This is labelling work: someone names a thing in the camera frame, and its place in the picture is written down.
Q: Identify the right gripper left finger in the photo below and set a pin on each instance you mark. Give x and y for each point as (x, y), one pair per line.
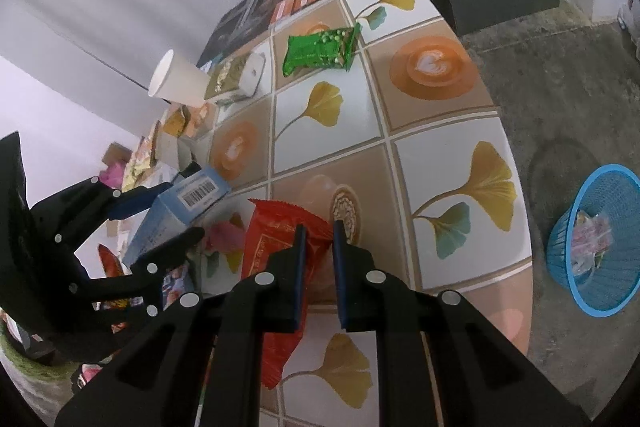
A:
(270, 301)

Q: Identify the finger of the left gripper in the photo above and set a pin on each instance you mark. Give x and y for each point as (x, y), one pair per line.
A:
(142, 198)
(170, 255)

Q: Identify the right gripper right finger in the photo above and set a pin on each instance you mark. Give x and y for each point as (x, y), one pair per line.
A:
(372, 300)

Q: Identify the blue white carton box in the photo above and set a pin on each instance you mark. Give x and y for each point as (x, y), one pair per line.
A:
(176, 210)

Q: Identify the trash in basket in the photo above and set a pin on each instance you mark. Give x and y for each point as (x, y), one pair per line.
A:
(592, 238)

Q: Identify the pink plastic bag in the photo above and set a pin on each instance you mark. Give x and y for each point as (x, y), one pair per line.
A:
(113, 174)

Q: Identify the white paper cup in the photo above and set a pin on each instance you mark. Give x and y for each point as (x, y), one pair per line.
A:
(177, 80)

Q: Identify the gold foil snack packet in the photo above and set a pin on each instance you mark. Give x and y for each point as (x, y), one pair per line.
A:
(225, 83)

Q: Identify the white small box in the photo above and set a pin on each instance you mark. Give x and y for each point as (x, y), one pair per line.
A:
(253, 65)

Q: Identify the patterned tablecloth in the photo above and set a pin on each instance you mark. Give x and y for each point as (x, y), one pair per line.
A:
(407, 149)

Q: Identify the blue plastic waste basket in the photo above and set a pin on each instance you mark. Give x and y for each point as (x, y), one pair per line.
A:
(613, 190)

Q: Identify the green snack packet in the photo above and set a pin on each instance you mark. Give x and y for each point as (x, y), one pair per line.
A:
(326, 49)

